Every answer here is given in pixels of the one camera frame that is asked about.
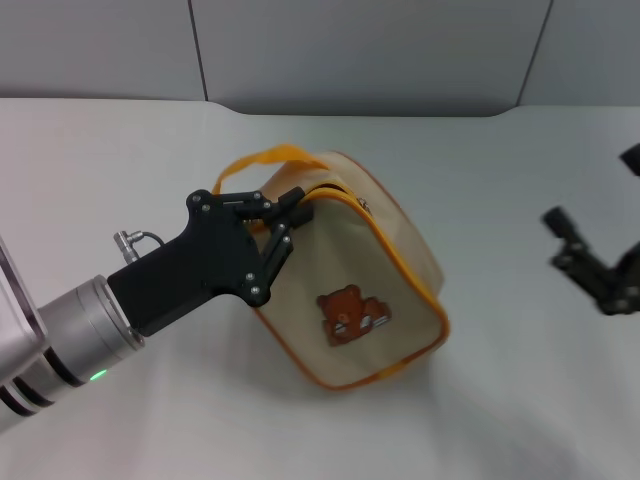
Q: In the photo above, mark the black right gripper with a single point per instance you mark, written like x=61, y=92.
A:
x=610, y=285

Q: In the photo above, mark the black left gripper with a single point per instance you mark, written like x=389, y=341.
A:
x=200, y=260

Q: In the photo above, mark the beige bear print food bag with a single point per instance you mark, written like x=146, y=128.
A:
x=350, y=260

